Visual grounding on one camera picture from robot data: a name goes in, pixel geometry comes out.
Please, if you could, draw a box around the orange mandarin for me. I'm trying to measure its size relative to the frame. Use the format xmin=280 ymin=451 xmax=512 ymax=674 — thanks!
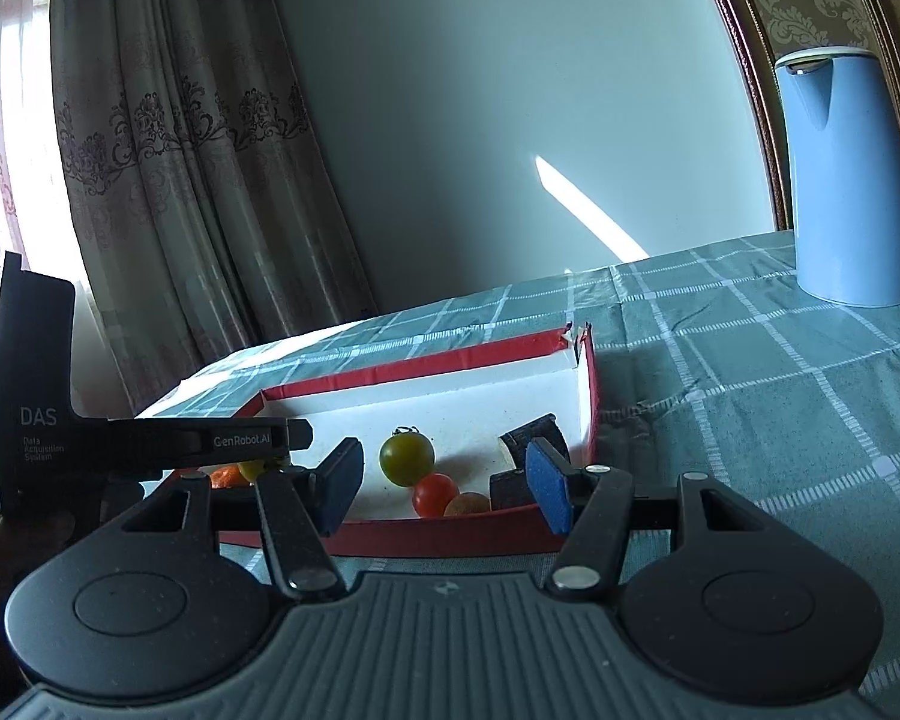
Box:
xmin=211 ymin=465 xmax=250 ymax=489

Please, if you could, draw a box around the eggplant slice piece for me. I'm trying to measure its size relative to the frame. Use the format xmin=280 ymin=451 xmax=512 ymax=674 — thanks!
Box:
xmin=499 ymin=413 xmax=571 ymax=470

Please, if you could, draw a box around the brown patterned curtain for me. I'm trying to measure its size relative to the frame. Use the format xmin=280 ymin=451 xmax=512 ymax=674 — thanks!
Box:
xmin=0 ymin=0 xmax=380 ymax=415

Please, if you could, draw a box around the green tomato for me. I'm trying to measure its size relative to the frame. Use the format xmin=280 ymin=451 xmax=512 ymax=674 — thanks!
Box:
xmin=379 ymin=426 xmax=436 ymax=488
xmin=237 ymin=460 xmax=271 ymax=484

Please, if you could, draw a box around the red cherry tomato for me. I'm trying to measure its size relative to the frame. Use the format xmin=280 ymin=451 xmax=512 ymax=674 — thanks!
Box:
xmin=413 ymin=473 xmax=460 ymax=518

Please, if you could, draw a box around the red shallow cardboard box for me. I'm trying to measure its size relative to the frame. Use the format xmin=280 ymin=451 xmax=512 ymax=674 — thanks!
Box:
xmin=160 ymin=323 xmax=602 ymax=559

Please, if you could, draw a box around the light blue kettle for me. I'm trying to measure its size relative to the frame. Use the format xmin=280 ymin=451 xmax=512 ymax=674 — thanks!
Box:
xmin=775 ymin=46 xmax=900 ymax=307

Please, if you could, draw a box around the small brown round fruit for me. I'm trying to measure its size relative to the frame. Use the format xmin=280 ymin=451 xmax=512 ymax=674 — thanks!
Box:
xmin=443 ymin=493 xmax=491 ymax=517

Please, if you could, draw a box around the teal plaid bed sheet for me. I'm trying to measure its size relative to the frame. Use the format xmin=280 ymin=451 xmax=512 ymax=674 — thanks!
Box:
xmin=152 ymin=232 xmax=900 ymax=718

